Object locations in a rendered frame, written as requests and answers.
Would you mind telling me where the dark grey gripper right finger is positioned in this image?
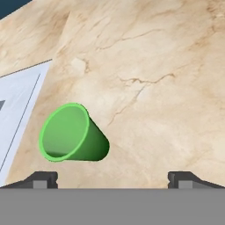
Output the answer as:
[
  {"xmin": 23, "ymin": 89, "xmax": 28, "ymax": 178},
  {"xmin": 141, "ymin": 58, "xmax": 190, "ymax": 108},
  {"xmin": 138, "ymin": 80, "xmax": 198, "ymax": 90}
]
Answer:
[{"xmin": 167, "ymin": 171, "xmax": 224, "ymax": 190}]

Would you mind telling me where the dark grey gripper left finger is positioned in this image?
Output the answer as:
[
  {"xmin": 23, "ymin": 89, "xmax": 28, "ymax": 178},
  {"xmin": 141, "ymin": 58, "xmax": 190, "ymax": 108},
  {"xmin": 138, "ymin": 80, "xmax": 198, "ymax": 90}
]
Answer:
[{"xmin": 2, "ymin": 171, "xmax": 59, "ymax": 190}]

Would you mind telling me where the green cup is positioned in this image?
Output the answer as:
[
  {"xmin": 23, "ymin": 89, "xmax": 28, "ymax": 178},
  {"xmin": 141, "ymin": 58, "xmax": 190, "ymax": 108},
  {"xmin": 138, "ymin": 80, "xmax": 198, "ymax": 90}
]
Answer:
[{"xmin": 38, "ymin": 102, "xmax": 111, "ymax": 163}]

